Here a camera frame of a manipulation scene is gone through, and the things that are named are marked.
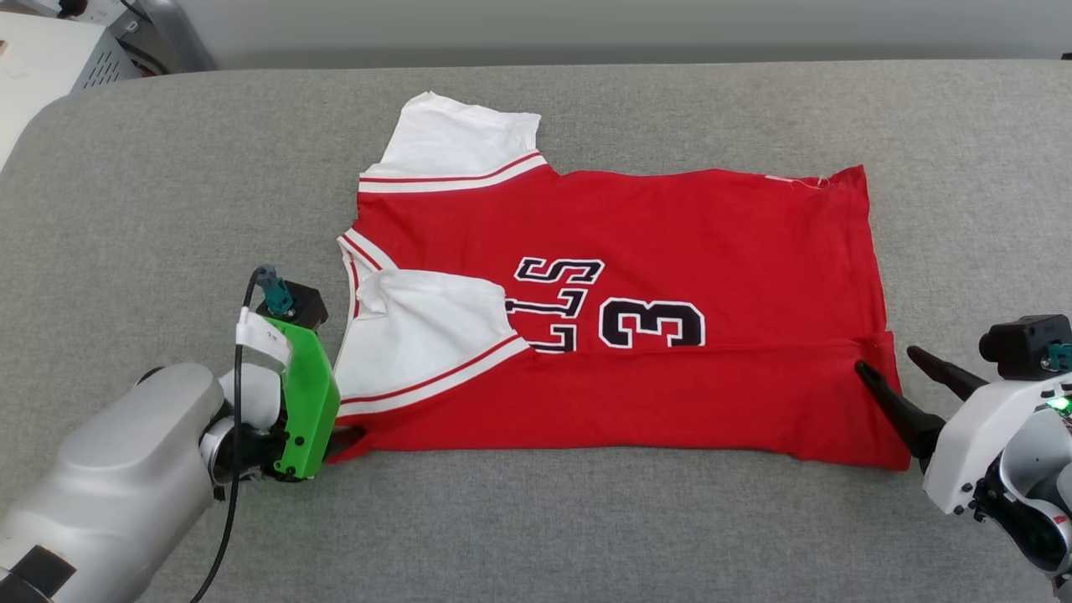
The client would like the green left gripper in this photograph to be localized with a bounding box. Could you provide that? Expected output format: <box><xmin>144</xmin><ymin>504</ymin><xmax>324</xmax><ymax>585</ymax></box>
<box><xmin>271</xmin><ymin>322</ymin><xmax>367</xmax><ymax>482</ymax></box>

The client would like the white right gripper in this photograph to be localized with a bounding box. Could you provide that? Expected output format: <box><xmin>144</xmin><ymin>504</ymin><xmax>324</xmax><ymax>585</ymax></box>
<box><xmin>854</xmin><ymin>345</ymin><xmax>1072</xmax><ymax>517</ymax></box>

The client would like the red and white jersey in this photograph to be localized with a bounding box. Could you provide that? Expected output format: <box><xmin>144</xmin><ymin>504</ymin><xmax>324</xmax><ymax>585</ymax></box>
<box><xmin>322</xmin><ymin>90</ymin><xmax>914</xmax><ymax>472</ymax></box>

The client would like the grey fabric sofa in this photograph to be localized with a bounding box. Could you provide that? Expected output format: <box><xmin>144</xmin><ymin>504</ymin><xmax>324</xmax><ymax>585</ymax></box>
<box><xmin>0</xmin><ymin>59</ymin><xmax>1072</xmax><ymax>603</ymax></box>

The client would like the grey metal leg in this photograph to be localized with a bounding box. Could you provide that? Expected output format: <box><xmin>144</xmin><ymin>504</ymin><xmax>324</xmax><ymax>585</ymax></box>
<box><xmin>138</xmin><ymin>0</ymin><xmax>217</xmax><ymax>73</ymax></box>

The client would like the white metal case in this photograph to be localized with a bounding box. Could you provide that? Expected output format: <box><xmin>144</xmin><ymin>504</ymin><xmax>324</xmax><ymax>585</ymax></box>
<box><xmin>0</xmin><ymin>12</ymin><xmax>142</xmax><ymax>173</ymax></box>

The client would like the white power strip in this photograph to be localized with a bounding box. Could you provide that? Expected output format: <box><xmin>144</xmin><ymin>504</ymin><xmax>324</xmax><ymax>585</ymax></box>
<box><xmin>38</xmin><ymin>0</ymin><xmax>128</xmax><ymax>24</ymax></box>

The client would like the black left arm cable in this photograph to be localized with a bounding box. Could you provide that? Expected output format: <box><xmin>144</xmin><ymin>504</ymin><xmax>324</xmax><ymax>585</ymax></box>
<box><xmin>188</xmin><ymin>266</ymin><xmax>281</xmax><ymax>603</ymax></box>

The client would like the white cable label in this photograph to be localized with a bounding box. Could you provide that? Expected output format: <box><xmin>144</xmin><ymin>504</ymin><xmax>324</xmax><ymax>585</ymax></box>
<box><xmin>235</xmin><ymin>307</ymin><xmax>293</xmax><ymax>366</ymax></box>

